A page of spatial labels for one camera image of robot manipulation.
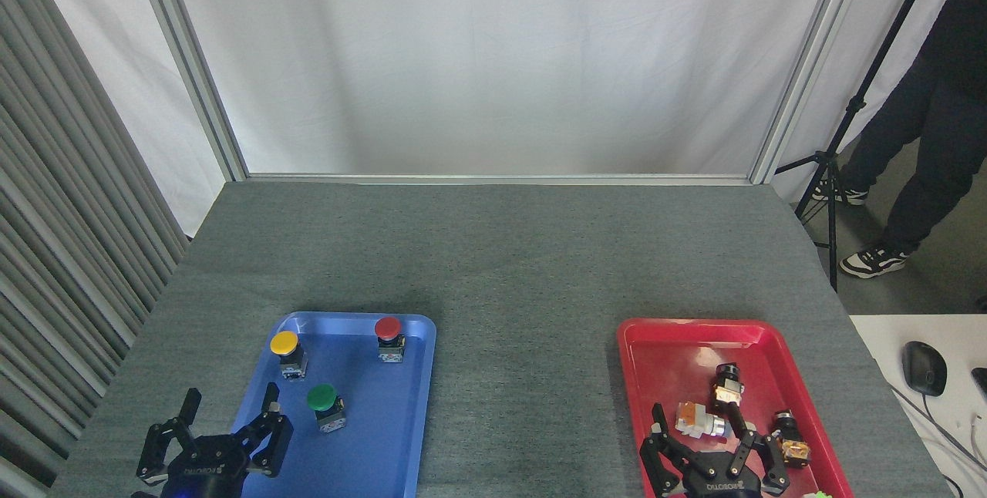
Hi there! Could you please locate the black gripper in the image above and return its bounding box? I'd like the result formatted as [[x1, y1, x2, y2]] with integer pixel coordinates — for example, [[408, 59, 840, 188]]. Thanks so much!
[[137, 382, 294, 498], [640, 403, 791, 498]]

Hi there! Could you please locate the green push button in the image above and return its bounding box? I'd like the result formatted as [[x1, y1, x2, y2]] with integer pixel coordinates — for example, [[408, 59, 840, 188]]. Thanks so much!
[[306, 384, 346, 435]]

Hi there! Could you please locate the yellow push button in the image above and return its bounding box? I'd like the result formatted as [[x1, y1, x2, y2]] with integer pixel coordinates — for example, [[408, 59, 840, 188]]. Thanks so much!
[[270, 330, 309, 381]]

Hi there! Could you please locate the red push button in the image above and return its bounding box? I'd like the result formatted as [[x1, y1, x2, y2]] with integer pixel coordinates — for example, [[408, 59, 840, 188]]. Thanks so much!
[[374, 317, 406, 364]]

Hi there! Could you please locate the red plastic tray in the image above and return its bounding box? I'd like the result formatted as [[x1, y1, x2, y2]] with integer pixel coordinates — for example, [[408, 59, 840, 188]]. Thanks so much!
[[617, 318, 855, 498]]

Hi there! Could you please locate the blue plastic tray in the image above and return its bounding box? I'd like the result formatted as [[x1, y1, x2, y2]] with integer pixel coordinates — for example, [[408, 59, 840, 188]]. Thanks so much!
[[227, 311, 437, 498]]

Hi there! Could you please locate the white side table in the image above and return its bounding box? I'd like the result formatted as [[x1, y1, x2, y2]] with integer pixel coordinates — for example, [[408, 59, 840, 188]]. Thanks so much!
[[850, 315, 987, 498]]

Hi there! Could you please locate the black computer mouse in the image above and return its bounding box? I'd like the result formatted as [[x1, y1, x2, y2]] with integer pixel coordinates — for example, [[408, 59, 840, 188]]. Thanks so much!
[[902, 341, 948, 397]]

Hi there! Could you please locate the grey ribbed panel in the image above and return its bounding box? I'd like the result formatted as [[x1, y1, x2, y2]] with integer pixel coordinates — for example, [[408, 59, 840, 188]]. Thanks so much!
[[0, 0, 190, 498]]

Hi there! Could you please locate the black tripod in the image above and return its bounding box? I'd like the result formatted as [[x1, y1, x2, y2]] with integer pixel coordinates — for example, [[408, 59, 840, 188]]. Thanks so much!
[[775, 0, 948, 292]]

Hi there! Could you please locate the person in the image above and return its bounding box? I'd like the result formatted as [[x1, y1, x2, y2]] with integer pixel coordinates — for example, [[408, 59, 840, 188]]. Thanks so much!
[[811, 0, 987, 280]]

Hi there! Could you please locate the white curtain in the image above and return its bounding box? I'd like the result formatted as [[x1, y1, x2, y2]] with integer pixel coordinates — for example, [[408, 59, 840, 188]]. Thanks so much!
[[23, 0, 961, 238]]

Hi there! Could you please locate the orange white switch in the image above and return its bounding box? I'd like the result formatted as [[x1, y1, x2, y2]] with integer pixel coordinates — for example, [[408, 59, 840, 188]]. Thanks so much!
[[675, 401, 732, 441]]

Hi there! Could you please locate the black white switch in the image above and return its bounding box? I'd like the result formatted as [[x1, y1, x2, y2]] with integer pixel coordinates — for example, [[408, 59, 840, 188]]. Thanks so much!
[[711, 363, 746, 411]]

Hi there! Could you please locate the black orange switch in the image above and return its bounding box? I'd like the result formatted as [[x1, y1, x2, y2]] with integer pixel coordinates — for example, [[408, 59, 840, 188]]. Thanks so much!
[[773, 409, 812, 469]]

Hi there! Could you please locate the grey mouse cable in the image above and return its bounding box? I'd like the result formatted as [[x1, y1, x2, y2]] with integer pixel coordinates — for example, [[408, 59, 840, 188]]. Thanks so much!
[[887, 381, 987, 477]]

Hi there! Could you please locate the silver frame crossbar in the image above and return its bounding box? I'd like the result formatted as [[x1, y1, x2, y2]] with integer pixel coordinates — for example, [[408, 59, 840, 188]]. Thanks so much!
[[245, 173, 753, 187]]

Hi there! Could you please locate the silver frame post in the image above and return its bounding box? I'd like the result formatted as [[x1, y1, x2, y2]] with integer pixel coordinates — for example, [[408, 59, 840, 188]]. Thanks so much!
[[127, 0, 249, 183], [748, 0, 877, 185]]

